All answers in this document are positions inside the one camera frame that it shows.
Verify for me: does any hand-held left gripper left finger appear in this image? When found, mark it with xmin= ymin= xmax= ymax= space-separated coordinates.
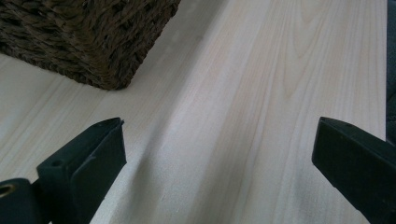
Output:
xmin=35 ymin=117 xmax=128 ymax=224

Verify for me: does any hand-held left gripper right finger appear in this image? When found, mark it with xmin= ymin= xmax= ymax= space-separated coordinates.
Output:
xmin=311 ymin=116 xmax=396 ymax=224

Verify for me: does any dark brown woven basket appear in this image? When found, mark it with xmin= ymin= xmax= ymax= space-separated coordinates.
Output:
xmin=0 ymin=0 xmax=182 ymax=91

